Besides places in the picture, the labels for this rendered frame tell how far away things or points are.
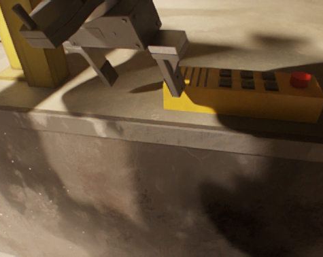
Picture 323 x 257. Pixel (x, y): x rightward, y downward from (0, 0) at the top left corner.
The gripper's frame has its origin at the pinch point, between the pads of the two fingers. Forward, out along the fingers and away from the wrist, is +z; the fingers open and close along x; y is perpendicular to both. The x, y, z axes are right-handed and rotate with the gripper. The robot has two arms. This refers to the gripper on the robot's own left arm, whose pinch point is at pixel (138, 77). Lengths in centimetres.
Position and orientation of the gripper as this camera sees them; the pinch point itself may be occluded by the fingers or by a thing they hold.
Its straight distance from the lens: 42.1
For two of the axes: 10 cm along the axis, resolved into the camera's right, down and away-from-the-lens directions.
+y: 4.2, -8.2, 3.8
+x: -8.5, -2.0, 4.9
